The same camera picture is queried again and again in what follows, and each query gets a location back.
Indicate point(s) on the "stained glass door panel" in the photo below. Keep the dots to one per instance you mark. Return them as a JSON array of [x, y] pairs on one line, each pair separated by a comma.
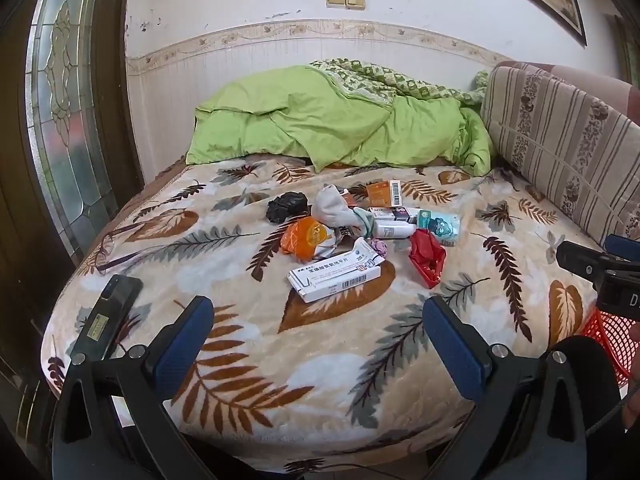
[[65, 110]]

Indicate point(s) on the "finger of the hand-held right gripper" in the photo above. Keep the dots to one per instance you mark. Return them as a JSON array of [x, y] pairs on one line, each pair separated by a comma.
[[577, 257]]

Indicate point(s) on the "white plastic bottle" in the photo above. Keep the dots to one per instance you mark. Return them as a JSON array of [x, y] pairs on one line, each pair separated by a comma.
[[395, 230]]

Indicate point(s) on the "leaf print blanket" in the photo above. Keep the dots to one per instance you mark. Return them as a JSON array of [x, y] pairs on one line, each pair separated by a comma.
[[300, 360]]

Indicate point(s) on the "white medicine box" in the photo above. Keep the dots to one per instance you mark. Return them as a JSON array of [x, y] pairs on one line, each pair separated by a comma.
[[335, 277]]

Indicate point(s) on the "black phone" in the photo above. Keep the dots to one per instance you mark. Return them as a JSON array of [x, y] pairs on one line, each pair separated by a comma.
[[107, 310]]

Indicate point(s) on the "dark wooden door frame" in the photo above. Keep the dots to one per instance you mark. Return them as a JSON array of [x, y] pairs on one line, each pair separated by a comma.
[[115, 85]]

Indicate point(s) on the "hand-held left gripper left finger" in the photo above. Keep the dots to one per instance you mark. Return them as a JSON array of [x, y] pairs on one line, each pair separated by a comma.
[[182, 345]]

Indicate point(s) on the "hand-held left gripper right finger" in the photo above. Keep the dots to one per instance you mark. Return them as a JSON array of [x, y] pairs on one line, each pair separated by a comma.
[[450, 350]]

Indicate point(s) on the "green quilt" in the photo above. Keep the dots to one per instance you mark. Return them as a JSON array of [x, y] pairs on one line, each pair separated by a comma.
[[300, 120]]

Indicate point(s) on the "red white torn packet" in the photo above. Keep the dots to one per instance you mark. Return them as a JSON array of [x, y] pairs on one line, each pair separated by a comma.
[[300, 237]]

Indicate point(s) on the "wooden glass cabinet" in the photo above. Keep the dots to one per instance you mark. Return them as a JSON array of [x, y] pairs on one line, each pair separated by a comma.
[[627, 50]]

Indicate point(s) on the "grey sock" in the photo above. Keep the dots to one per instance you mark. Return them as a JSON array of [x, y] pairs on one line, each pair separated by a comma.
[[332, 210]]

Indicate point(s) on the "orange box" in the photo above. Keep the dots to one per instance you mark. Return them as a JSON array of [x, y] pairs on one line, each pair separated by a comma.
[[380, 194]]

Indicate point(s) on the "red cigarette pack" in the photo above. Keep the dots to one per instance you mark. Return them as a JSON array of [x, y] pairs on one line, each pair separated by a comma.
[[425, 252]]

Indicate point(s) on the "small white box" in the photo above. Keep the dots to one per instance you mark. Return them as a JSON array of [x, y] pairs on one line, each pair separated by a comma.
[[395, 215]]

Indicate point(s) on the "teal cartoon packet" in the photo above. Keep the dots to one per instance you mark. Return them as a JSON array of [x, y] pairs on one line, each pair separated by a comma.
[[440, 226]]

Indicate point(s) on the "black plastic bag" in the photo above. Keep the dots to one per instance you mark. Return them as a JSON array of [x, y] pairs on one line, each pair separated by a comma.
[[286, 208]]

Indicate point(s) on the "red mesh basket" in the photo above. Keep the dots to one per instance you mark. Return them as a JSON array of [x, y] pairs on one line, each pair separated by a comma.
[[607, 332]]

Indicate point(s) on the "thin frame eyeglasses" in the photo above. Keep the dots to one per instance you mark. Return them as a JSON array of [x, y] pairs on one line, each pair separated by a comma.
[[116, 263]]

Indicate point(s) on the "small pink wrapper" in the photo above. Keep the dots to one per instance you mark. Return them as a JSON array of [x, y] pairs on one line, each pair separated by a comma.
[[380, 248]]

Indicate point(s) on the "brown pink sofa back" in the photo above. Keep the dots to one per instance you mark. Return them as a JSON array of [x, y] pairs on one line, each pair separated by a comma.
[[595, 82]]

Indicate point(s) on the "striped floral cushion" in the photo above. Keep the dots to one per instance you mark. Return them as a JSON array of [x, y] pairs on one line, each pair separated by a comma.
[[560, 145]]

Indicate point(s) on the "person's right hand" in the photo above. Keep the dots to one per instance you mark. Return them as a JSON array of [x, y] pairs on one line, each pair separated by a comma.
[[634, 405]]

